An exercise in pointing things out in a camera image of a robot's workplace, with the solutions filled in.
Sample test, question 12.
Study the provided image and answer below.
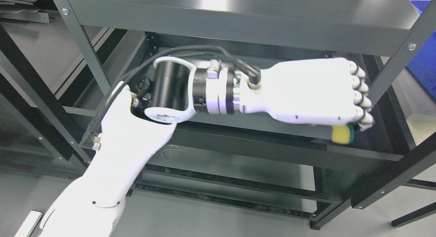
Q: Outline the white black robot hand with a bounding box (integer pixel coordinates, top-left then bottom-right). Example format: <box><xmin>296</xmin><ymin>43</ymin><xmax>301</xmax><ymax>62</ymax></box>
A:
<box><xmin>239</xmin><ymin>57</ymin><xmax>375</xmax><ymax>131</ymax></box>

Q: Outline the blue plastic bin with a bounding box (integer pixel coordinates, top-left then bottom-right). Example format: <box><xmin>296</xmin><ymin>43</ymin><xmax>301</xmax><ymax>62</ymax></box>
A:
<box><xmin>405</xmin><ymin>0</ymin><xmax>436</xmax><ymax>111</ymax></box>

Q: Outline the green yellow sponge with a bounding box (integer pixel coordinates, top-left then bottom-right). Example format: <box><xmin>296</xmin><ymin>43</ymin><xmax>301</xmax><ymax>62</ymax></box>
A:
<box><xmin>331</xmin><ymin>123</ymin><xmax>361</xmax><ymax>144</ymax></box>

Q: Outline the black metal shelf rack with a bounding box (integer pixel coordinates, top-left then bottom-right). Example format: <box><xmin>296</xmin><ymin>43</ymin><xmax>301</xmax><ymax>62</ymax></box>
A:
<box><xmin>1</xmin><ymin>0</ymin><xmax>435</xmax><ymax>231</ymax></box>

